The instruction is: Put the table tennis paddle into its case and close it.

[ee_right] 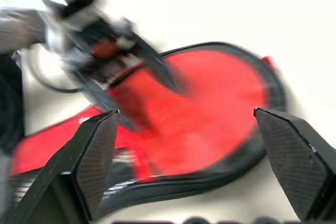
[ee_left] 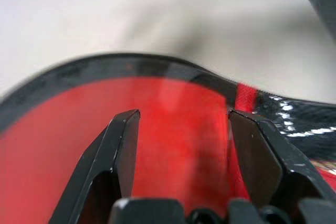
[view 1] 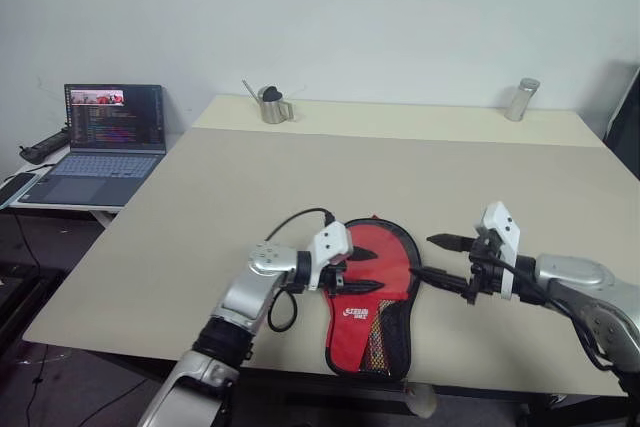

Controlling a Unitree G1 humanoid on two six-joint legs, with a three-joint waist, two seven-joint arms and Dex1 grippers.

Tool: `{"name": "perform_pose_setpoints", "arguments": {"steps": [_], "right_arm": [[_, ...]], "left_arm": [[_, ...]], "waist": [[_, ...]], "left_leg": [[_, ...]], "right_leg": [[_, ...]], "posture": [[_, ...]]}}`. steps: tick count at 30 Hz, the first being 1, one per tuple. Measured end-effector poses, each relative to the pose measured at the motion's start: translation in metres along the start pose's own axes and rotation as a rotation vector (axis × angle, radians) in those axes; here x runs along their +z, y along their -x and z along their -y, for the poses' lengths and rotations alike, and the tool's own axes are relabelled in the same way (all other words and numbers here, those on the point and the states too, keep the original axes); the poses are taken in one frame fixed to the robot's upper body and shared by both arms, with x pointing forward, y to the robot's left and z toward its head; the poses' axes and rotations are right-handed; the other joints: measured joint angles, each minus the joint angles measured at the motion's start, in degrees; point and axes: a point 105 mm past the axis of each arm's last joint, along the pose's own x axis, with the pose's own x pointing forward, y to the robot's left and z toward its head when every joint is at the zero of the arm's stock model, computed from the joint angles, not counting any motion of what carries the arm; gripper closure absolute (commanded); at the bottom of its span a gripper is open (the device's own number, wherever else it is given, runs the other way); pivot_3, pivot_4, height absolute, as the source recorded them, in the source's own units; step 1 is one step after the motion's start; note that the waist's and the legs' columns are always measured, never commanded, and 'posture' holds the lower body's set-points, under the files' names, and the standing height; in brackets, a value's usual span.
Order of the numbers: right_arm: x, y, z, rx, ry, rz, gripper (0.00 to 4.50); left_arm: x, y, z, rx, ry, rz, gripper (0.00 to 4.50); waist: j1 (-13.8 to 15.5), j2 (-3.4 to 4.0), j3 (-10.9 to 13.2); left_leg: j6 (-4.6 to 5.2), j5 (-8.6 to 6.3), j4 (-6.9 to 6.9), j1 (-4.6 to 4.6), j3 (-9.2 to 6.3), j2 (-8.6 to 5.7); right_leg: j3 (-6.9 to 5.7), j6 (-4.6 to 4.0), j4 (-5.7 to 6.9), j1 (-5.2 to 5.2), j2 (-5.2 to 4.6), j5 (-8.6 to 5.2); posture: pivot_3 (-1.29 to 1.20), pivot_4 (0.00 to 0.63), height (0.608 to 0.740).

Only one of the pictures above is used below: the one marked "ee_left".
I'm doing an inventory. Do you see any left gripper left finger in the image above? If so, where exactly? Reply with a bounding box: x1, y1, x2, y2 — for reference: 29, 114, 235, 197
48, 108, 141, 224

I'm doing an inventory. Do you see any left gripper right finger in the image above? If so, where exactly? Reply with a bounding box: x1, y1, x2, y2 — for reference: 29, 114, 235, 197
227, 110, 336, 209

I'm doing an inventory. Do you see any red table tennis paddle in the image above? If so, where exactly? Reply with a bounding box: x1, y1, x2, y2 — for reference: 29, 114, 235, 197
0, 76, 247, 224

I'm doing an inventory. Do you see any black and red paddle case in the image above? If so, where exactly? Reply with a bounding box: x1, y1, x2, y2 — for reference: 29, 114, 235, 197
0, 53, 336, 224

